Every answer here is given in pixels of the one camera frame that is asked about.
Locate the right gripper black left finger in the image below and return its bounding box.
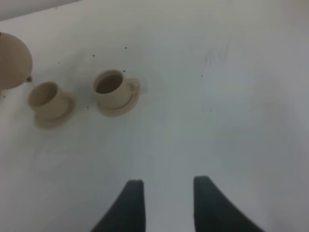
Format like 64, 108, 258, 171
92, 180, 146, 232

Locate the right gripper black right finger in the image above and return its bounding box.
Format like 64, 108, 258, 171
193, 176, 262, 232

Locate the tan ceramic teapot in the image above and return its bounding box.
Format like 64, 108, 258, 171
0, 32, 33, 90

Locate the tan saucer near teapot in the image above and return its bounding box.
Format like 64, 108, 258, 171
34, 92, 76, 130

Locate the tan teacup near teapot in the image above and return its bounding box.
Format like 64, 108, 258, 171
28, 82, 74, 121

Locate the tan teacup far side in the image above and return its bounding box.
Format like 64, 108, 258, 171
93, 70, 140, 110

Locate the tan saucer far side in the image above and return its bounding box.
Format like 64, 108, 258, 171
96, 92, 139, 116

